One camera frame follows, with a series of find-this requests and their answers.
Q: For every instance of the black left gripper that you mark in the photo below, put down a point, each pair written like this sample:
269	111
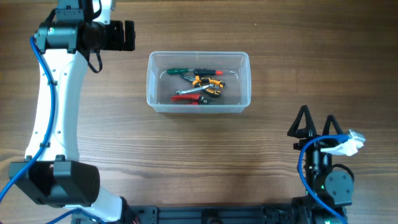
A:
129	35

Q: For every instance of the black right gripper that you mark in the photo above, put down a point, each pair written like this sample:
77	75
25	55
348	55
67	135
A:
313	145

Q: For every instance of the green handled screwdriver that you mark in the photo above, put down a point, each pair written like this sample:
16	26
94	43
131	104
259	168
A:
176	71

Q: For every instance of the silver socket wrench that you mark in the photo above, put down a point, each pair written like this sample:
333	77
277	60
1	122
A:
182	92

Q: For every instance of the black red screwdriver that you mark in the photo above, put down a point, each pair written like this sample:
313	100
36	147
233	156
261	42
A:
203	72

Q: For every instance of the orange black pliers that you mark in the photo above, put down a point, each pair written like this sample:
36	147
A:
202	81

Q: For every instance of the red handled snips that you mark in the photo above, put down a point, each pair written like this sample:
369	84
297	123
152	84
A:
192	99

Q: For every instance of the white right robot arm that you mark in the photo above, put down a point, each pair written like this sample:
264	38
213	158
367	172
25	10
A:
328	187

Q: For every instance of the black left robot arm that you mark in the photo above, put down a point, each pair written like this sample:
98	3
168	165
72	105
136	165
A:
51	173

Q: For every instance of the clear plastic container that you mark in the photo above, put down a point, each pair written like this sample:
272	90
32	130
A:
235	96

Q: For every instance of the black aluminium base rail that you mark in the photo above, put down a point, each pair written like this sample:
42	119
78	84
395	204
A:
270	213

